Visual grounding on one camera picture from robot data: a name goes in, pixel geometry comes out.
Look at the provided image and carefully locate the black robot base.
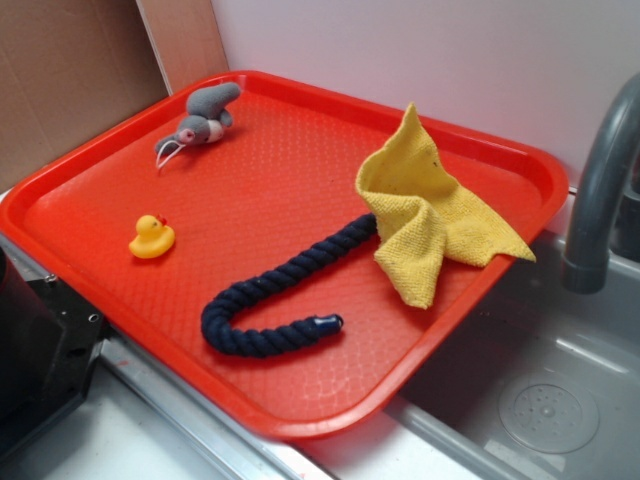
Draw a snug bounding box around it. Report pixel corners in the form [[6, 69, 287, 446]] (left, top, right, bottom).
[[1, 253, 104, 459]]

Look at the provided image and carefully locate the yellow cloth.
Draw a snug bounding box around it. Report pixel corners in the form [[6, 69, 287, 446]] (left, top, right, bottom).
[[355, 104, 536, 309]]

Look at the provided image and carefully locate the red plastic tray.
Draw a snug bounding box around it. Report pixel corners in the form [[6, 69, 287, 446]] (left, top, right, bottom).
[[0, 69, 570, 442]]

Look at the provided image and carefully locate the yellow rubber duck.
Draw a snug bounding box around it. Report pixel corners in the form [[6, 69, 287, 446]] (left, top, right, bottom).
[[129, 215, 176, 259]]

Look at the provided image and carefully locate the grey plush mouse toy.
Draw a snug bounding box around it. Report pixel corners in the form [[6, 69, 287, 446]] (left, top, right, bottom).
[[154, 82, 241, 171]]

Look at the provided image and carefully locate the grey toy faucet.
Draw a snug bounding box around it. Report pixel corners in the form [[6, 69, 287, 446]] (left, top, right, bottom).
[[561, 75, 639, 294]]

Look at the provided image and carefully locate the grey plastic sink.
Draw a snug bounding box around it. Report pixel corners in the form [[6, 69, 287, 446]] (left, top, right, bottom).
[[299, 227, 640, 480]]

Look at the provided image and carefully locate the brown cardboard panel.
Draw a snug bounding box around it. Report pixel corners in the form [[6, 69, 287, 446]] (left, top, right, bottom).
[[1, 1, 167, 191]]

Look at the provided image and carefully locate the dark blue rope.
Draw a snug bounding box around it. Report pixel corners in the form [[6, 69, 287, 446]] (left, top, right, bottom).
[[200, 211, 379, 359]]

